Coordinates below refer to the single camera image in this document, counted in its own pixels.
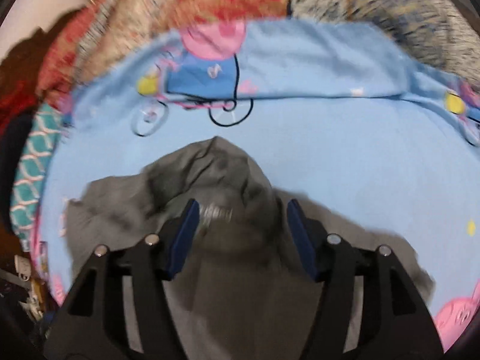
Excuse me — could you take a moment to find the red knitted garment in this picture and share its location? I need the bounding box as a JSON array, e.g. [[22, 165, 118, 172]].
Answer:
[[0, 80, 46, 136]]

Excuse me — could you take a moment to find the teal wave-pattern cloth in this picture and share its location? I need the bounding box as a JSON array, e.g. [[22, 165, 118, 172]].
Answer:
[[9, 103, 62, 253]]

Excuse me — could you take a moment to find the light blue cartoon bedsheet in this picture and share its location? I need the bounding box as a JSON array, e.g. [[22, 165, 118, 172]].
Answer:
[[39, 19, 479, 359]]

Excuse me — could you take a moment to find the brown fuzzy blanket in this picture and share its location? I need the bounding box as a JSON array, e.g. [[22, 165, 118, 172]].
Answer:
[[0, 7, 86, 96]]

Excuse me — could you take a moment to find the grey puffer jacket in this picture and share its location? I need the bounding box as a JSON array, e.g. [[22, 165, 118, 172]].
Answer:
[[66, 137, 432, 359]]

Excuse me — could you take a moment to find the red floral patterned quilt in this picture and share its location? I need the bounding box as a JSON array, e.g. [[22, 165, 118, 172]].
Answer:
[[36, 0, 289, 107]]

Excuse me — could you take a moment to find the dark navy garment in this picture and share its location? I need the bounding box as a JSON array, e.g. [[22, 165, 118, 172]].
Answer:
[[0, 110, 34, 234]]

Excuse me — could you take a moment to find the grey speckled blanket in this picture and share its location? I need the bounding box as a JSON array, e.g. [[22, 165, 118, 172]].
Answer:
[[290, 0, 479, 86]]

